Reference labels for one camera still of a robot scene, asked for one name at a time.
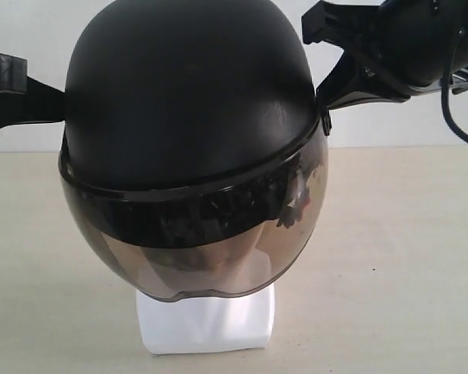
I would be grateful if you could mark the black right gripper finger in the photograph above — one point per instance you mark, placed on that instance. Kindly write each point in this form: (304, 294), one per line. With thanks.
(24, 100)

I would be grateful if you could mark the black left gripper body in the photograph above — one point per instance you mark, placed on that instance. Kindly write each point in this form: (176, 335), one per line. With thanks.
(408, 48)

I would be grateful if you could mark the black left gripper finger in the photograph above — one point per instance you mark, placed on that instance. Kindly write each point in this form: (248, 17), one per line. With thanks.
(348, 85)
(335, 23)

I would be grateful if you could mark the black helmet with tinted visor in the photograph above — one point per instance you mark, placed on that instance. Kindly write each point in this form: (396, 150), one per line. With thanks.
(194, 160)

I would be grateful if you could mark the white mannequin head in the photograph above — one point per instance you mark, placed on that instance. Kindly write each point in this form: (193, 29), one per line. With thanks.
(206, 325)

